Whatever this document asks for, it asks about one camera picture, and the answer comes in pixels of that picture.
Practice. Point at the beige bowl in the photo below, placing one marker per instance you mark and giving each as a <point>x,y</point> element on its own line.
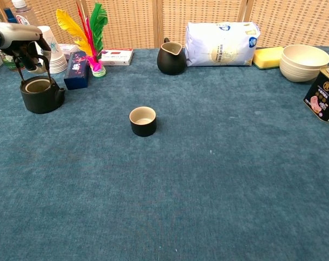
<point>303,55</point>
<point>297,76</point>

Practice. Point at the colourful feather shuttlecock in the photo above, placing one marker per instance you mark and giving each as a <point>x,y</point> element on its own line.
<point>97,27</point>

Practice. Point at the black cast iron teapot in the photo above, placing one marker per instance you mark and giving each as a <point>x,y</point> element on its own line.
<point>43,102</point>

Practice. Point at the wicker folding screen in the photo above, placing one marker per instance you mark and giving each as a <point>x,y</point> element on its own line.
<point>289,21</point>

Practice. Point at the dark blue carton box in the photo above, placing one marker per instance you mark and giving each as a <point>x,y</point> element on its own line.
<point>75,73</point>

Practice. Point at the black ceramic pitcher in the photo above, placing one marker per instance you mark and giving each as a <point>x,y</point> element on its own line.
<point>171,63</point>

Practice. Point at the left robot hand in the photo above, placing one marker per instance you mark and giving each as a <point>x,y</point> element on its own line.
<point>20,34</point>

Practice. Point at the white tissue pack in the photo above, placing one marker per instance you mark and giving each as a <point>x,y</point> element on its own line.
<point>221,46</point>

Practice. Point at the red and white box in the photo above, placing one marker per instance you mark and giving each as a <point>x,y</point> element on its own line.
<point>116,57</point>

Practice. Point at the blue bottle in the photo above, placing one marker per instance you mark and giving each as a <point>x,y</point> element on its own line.
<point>9,15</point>

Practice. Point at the clear water bottle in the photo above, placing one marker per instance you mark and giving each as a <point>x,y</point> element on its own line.
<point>24,13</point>

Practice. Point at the white paper cup stack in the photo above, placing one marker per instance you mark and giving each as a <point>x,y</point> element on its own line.
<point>57,59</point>

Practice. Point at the black luncheon meat can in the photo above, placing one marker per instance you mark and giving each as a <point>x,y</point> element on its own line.
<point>323,95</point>

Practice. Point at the green tea bottle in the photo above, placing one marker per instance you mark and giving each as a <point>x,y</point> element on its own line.
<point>7,61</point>

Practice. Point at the blue tablecloth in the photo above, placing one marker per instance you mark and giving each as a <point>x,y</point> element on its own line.
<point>180,176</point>

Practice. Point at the black teacup beige inside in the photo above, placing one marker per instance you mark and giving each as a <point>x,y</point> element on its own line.
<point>143,129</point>

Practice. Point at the yellow sponge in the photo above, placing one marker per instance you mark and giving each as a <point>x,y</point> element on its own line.
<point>266,57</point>

